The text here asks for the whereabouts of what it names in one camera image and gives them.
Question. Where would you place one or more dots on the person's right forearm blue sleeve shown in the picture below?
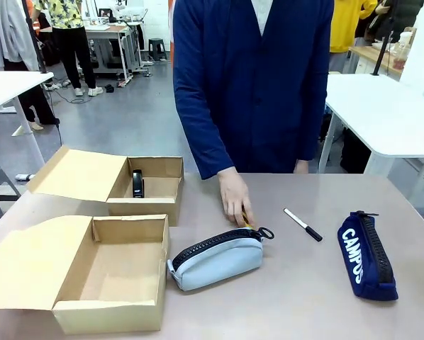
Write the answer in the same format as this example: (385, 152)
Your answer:
(208, 145)

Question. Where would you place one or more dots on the person's left forearm blue sleeve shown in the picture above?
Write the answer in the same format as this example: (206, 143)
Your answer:
(313, 141)

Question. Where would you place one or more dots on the black plastic stool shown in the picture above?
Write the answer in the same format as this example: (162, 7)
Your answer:
(157, 47)

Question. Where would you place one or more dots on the person in grey top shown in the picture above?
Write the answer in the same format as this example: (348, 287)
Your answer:
(10, 32)

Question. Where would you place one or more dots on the black stand pole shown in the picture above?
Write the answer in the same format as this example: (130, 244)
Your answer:
(38, 53)

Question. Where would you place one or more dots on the white power strip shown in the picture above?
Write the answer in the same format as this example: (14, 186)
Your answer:
(24, 176)

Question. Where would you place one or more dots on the navy Campus zip pencil case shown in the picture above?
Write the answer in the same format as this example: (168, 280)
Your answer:
(357, 262)

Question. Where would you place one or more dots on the white table with grey frame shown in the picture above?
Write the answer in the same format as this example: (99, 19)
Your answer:
(375, 113)

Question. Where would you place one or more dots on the person in yellow floral shirt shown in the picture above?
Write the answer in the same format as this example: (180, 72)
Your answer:
(70, 42)

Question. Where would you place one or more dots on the black bag under table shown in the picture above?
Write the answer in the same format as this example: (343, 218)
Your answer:
(355, 152)

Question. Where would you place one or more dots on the small cardboard box with lid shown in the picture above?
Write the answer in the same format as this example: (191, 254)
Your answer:
(81, 177)

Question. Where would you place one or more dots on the black stapler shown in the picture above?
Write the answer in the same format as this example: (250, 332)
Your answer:
(138, 184)

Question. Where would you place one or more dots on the thin black tripod pole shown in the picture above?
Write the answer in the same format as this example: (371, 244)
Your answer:
(381, 56)

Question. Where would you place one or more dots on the clear bottle with red liquid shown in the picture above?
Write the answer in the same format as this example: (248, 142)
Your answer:
(400, 53)

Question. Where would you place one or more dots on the person in yellow hoodie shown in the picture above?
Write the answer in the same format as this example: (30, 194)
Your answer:
(348, 28)

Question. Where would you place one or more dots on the person's left hand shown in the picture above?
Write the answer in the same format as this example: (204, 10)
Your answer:
(301, 167)

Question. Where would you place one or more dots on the white table with white leg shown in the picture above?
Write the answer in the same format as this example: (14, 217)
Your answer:
(10, 85)

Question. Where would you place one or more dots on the wooden top counter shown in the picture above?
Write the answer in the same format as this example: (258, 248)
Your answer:
(371, 55)

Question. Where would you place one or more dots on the person in black jacket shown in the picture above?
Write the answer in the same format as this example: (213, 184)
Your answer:
(400, 17)

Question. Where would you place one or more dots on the white marker with black cap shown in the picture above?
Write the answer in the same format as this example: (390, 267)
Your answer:
(300, 223)

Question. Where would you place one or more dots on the white workbench with equipment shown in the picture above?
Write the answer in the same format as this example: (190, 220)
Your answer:
(116, 39)

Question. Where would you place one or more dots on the light blue zip pencil case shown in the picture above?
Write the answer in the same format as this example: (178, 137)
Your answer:
(219, 262)

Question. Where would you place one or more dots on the large cardboard box with lid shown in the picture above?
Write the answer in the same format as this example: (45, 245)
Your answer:
(31, 265)

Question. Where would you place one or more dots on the person in blue coat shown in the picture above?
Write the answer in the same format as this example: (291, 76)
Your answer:
(251, 88)

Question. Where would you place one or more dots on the person's right hand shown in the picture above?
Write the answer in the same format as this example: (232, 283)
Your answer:
(235, 195)

